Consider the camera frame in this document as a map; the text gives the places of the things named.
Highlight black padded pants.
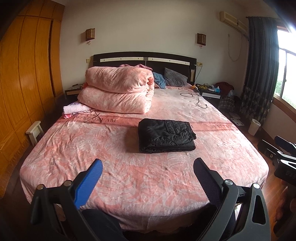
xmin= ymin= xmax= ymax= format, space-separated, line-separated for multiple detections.
xmin=138 ymin=118 xmax=196 ymax=154

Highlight white waste bin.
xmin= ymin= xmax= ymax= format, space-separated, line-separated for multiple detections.
xmin=248 ymin=119 xmax=261 ymax=136

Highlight pink floral bed blanket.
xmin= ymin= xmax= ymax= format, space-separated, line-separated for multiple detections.
xmin=20 ymin=87 xmax=269 ymax=232

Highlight eyeglasses on bed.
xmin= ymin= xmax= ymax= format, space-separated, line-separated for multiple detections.
xmin=84 ymin=111 xmax=102 ymax=124

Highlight small white stool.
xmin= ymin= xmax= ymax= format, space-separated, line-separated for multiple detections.
xmin=26 ymin=120 xmax=45 ymax=147

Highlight white pink folded towel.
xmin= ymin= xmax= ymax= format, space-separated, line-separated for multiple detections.
xmin=63 ymin=102 xmax=92 ymax=118

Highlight dark patterned curtain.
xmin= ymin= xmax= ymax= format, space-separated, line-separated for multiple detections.
xmin=240 ymin=16 xmax=279 ymax=124

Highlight right bedside table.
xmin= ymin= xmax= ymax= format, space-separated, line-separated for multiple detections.
xmin=196 ymin=84 xmax=221 ymax=108

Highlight bedside table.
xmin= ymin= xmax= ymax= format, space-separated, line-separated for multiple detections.
xmin=196 ymin=84 xmax=221 ymax=108
xmin=65 ymin=84 xmax=84 ymax=101

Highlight red clothes pile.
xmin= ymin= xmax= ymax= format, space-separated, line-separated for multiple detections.
xmin=214 ymin=81 xmax=234 ymax=97

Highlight left bedside table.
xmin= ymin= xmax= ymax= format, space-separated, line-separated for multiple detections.
xmin=65 ymin=84 xmax=84 ymax=101

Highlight folded pink quilt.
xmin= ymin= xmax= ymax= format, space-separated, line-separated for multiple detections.
xmin=78 ymin=67 xmax=154 ymax=114

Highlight grey pillow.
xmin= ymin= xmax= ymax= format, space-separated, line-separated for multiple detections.
xmin=164 ymin=68 xmax=188 ymax=87

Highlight blue garment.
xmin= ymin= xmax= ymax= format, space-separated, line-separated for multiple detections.
xmin=153 ymin=72 xmax=166 ymax=89

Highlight pink garment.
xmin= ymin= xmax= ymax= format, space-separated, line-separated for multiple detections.
xmin=119 ymin=64 xmax=153 ymax=71

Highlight dark bed headboard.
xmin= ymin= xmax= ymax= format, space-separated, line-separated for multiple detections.
xmin=92 ymin=51 xmax=197 ymax=84

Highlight wooden wardrobe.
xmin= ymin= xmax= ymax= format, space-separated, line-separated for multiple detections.
xmin=1 ymin=1 xmax=65 ymax=195

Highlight black cable on bed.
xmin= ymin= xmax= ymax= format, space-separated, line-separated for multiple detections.
xmin=179 ymin=89 xmax=208 ymax=110

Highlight wooden wall lamp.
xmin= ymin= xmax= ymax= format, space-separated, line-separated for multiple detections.
xmin=85 ymin=28 xmax=95 ymax=41
xmin=197 ymin=33 xmax=206 ymax=46

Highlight wall air conditioner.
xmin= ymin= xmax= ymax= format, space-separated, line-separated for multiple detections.
xmin=219 ymin=11 xmax=248 ymax=35

